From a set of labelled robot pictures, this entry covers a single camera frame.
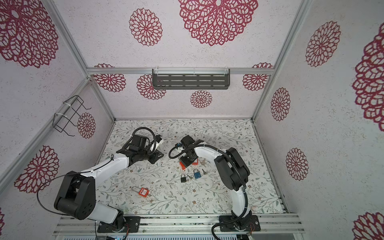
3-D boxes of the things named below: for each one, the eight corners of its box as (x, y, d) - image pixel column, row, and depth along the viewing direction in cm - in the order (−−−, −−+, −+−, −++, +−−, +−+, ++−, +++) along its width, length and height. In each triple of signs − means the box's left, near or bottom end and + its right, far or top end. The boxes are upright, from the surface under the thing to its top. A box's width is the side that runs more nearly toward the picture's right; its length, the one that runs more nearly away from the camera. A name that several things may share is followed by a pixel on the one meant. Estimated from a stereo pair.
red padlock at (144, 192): (138, 197, 84) (137, 196, 83) (140, 188, 87) (139, 187, 86) (148, 197, 84) (147, 196, 83) (149, 188, 87) (149, 187, 86)
